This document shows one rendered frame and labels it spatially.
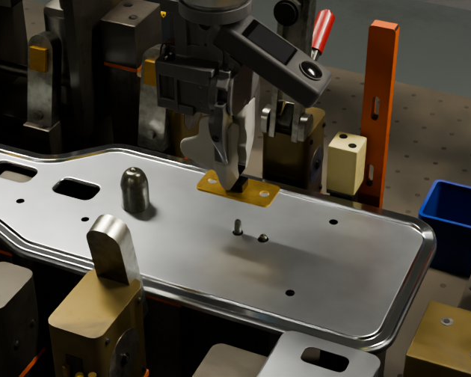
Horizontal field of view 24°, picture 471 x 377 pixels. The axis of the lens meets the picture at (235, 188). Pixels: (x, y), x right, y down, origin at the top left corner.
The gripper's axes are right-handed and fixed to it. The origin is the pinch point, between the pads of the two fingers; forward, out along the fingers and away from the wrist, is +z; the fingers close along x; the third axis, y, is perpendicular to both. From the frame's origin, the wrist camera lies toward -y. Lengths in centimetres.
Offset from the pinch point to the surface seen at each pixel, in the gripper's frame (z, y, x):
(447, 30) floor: 107, 33, -251
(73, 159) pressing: 7.3, 23.8, -5.1
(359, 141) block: 1.3, -9.1, -13.0
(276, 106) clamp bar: -0.7, 1.1, -13.4
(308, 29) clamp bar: -10.2, -1.9, -15.0
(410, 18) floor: 107, 47, -254
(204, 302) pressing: 8.0, -1.2, 11.4
